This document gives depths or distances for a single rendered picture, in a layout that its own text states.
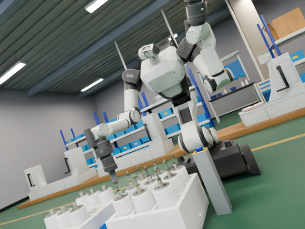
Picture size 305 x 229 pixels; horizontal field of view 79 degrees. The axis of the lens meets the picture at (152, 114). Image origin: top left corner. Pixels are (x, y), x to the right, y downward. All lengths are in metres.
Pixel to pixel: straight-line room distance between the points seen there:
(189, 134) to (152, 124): 1.97
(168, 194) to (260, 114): 2.21
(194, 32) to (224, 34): 8.79
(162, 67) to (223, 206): 0.79
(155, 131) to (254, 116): 1.48
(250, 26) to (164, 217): 6.98
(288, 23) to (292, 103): 3.36
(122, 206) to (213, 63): 0.80
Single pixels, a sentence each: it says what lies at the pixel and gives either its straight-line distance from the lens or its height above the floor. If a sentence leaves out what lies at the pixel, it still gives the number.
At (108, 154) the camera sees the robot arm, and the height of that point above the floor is 0.47.
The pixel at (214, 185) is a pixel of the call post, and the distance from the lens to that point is 1.00.
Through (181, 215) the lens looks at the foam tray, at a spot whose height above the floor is 0.15.
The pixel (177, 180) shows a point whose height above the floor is 0.23.
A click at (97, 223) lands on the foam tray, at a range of 1.24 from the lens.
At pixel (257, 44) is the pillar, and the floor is 1.88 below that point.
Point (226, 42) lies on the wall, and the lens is 9.58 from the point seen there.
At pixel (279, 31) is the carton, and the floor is 1.64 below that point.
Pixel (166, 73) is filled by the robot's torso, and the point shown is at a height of 0.78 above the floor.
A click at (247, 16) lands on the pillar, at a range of 7.52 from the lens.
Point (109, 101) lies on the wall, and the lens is 11.17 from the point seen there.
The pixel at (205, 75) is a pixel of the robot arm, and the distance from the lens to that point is 1.05.
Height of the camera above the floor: 0.49
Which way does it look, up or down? 5 degrees up
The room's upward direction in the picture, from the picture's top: 22 degrees counter-clockwise
